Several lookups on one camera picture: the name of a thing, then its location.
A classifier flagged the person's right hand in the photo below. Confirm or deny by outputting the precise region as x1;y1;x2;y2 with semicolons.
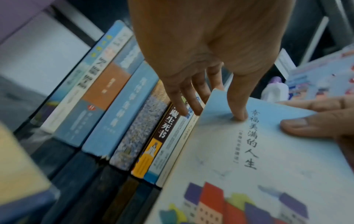
277;94;354;171

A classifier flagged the purple panel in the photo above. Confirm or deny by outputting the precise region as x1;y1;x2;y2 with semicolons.
0;0;64;43

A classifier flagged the person's left hand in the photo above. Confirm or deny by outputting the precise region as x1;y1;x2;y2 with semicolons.
127;0;295;122

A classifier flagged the white bottle with purple cap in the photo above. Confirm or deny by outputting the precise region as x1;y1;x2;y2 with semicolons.
261;76;289;103

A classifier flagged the light blue book with houses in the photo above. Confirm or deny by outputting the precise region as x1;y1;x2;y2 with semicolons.
144;88;354;224

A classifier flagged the colourful printed box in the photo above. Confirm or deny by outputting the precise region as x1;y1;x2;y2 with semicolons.
285;47;354;102

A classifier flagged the small white booklet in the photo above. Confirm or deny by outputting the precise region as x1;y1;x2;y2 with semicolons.
274;48;296;77

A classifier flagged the white board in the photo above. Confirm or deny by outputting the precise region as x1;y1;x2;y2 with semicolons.
0;13;104;97

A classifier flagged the white slat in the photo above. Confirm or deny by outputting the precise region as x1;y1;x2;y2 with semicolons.
300;16;330;64

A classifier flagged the row of upright colourful books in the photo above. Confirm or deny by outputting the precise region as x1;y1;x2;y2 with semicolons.
29;20;207;189

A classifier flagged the cream and blue book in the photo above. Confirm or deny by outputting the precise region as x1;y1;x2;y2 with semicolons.
0;121;60;224

